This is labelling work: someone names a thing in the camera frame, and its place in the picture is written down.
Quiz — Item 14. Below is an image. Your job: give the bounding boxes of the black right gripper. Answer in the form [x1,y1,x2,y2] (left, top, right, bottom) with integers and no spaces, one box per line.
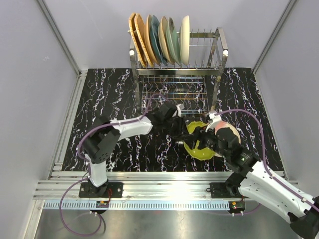
[181,122,230,159]

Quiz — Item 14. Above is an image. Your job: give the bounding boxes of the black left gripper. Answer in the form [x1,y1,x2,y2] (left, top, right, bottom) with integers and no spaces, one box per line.
[162,115,189,139]

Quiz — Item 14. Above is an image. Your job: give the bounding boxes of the yellow green dotted plate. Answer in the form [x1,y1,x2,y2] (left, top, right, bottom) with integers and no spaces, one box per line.
[183,121,216,161]

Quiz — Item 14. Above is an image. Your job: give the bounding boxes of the cream bird painted plate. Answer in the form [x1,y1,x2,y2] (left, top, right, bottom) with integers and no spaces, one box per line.
[144,14,160,66]

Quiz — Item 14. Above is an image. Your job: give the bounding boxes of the teal scalloped plate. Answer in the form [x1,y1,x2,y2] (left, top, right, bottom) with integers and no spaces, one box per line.
[151,15,168,66]

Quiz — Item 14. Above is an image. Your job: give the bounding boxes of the pale green bottom plate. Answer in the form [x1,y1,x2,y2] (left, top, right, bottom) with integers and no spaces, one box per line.
[166,17,181,65]

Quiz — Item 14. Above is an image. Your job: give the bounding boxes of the cream yellow bird plate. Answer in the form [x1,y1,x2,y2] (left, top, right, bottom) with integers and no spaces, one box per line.
[158,16,174,65]

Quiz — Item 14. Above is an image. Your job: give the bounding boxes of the woven bamboo tray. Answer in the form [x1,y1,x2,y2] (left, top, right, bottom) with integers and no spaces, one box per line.
[129,12,147,67]
[134,13,154,67]

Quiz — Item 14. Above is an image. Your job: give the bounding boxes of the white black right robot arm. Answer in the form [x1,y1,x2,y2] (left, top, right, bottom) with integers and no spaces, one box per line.
[185,127,319,239]

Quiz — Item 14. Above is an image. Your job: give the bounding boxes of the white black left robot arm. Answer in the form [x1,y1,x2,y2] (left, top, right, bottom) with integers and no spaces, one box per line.
[77,102,187,198]

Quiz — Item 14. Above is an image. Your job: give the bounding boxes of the stainless steel dish rack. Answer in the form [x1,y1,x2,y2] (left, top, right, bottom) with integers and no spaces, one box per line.
[129,27,229,115]

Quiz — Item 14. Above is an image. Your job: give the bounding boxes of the pink rimmed plate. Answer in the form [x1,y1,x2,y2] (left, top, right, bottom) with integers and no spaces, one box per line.
[214,121,241,157]

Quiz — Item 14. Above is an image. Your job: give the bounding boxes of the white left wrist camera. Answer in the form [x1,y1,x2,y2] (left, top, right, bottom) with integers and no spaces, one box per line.
[173,104,184,117]

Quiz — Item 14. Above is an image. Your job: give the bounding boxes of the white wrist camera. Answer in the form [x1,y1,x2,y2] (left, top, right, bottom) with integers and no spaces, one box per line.
[205,111,221,132]
[173,104,184,117]

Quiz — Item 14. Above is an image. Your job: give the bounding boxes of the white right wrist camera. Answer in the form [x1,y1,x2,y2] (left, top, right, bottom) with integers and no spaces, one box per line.
[205,111,221,132]

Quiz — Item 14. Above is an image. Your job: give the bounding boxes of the white slotted cable duct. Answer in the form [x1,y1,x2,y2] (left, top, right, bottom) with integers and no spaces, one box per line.
[44,200,229,211]

